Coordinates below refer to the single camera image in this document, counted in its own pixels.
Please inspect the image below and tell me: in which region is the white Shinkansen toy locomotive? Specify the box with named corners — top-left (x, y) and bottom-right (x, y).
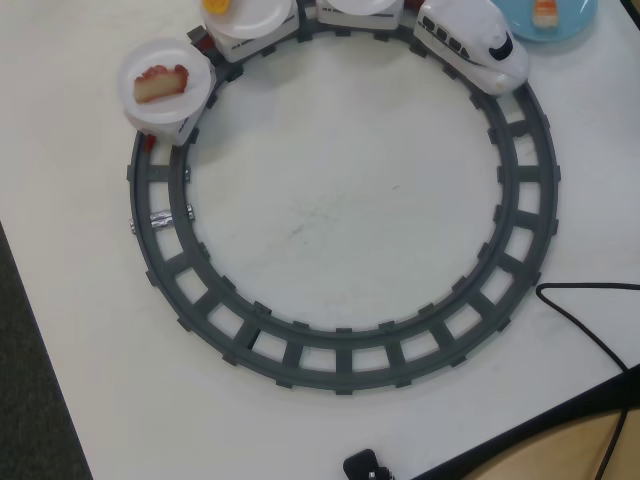
top-left (412, 0), bottom-right (530, 96)

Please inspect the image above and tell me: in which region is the red tuna toy sushi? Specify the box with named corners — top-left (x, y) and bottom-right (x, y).
top-left (133, 64), bottom-right (190, 104)

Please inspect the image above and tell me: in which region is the black power cable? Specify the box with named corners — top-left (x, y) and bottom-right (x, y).
top-left (535, 282), bottom-right (640, 480)

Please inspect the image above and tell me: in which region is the light wooden desk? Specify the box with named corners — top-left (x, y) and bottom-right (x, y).
top-left (439, 409), bottom-right (640, 480)

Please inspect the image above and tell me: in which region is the light blue round dish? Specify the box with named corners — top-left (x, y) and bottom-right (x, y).
top-left (492, 0), bottom-right (599, 43)

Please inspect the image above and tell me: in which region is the grey circular toy train track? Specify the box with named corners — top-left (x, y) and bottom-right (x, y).
top-left (125, 19), bottom-right (562, 397)

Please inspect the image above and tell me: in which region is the black plug adapter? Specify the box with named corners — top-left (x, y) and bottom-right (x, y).
top-left (343, 449), bottom-right (397, 480)

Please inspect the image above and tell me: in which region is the orange salmon toy sushi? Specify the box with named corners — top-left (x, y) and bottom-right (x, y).
top-left (531, 0), bottom-right (560, 30)

